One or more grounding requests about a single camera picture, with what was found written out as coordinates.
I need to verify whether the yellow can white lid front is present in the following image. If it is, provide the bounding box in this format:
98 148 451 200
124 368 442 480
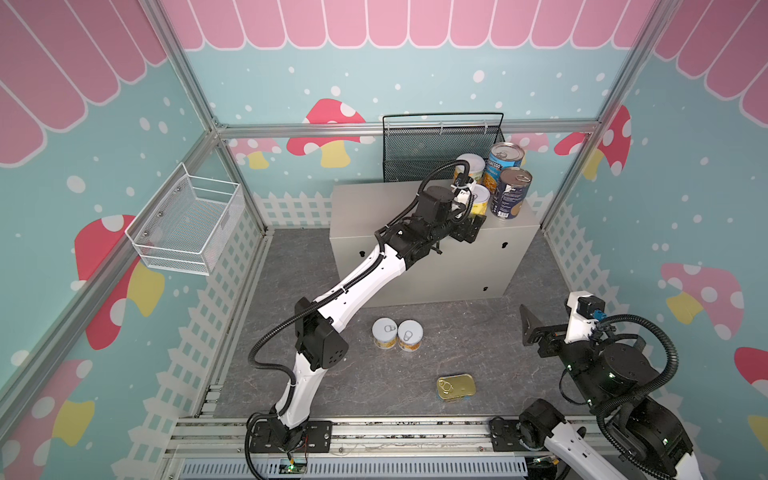
467 183 490 217

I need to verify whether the yellow can white lid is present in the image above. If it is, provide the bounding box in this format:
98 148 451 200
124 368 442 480
467 183 490 217
397 319 424 351
453 153 486 184
372 317 398 350

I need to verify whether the dark navy label can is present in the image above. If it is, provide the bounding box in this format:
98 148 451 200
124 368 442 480
491 167 533 220

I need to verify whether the blue Progresso soup can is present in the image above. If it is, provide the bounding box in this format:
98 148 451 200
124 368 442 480
483 142 525 194

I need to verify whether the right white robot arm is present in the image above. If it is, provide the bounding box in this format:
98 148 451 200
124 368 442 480
488 291 702 479

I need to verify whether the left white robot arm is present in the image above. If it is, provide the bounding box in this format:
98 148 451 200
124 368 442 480
246 159 482 453

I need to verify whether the grey metal cabinet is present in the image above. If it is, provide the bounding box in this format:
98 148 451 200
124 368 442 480
329 178 541 308

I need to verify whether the gold rectangular sardine tin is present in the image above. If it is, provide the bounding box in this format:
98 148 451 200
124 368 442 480
436 373 477 402

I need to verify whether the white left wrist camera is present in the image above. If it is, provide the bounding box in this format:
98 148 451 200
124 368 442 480
450 180 475 206

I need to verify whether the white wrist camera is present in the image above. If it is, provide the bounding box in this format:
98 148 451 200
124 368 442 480
450 180 475 206
565 291 606 344

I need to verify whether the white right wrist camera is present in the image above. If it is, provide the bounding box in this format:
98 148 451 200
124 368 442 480
565 291 606 344

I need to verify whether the black mesh wire basket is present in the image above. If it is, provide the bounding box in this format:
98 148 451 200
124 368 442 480
382 112 504 182

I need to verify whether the white mesh wire basket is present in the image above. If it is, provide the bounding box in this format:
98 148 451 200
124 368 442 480
125 164 245 276

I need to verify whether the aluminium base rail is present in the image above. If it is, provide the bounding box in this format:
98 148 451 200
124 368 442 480
156 416 551 479

